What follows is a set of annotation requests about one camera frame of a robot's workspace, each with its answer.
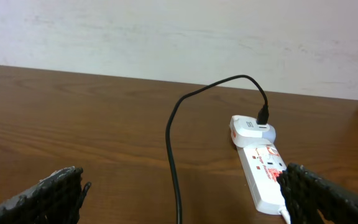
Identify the white power strip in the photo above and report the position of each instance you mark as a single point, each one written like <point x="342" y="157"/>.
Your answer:
<point x="262" y="166"/>

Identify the white USB charger adapter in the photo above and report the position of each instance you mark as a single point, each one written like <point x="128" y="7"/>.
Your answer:
<point x="246" y="133"/>

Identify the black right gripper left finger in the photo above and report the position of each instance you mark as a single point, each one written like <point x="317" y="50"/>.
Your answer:
<point x="54" y="199"/>

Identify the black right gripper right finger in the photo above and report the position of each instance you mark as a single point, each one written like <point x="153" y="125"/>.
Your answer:
<point x="309" y="198"/>

